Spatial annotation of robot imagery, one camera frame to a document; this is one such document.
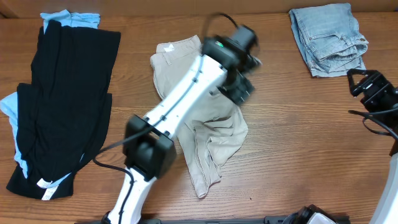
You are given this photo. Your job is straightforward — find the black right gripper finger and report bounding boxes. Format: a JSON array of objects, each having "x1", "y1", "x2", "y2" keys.
[
  {"x1": 354, "y1": 69, "x2": 381, "y2": 78},
  {"x1": 347, "y1": 68, "x2": 363, "y2": 97}
]

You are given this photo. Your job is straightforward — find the beige khaki shorts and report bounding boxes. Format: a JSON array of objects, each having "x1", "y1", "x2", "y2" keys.
[{"x1": 150, "y1": 35, "x2": 248, "y2": 198}]

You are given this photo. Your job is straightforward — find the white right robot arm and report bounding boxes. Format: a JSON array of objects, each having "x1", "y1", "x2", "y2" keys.
[{"x1": 347, "y1": 68, "x2": 397, "y2": 223}]

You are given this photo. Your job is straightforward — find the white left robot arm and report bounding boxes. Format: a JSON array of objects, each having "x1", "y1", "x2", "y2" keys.
[{"x1": 102, "y1": 36, "x2": 260, "y2": 223}]

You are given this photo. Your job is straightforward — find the folded light blue jeans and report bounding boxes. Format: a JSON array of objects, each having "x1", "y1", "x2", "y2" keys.
[{"x1": 289, "y1": 3, "x2": 369, "y2": 78}]

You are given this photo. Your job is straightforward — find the black garment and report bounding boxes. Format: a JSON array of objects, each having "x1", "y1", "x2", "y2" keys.
[{"x1": 7, "y1": 21, "x2": 121, "y2": 200}]

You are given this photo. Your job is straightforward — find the light blue garment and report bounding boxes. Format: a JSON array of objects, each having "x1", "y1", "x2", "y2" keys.
[{"x1": 1, "y1": 9, "x2": 101, "y2": 199}]

